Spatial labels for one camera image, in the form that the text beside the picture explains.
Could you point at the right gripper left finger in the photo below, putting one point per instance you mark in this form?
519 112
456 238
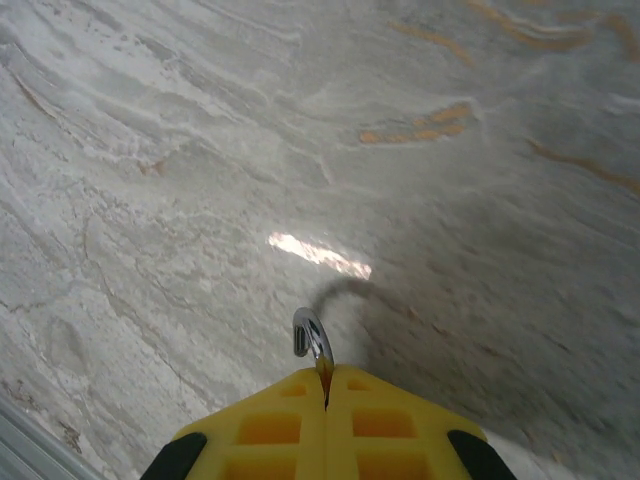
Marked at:
280 450

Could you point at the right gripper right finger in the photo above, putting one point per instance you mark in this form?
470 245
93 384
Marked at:
390 450

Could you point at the silver metal hook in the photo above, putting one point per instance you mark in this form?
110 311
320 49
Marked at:
322 350

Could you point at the aluminium mounting rail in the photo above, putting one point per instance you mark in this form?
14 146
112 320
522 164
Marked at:
20 450

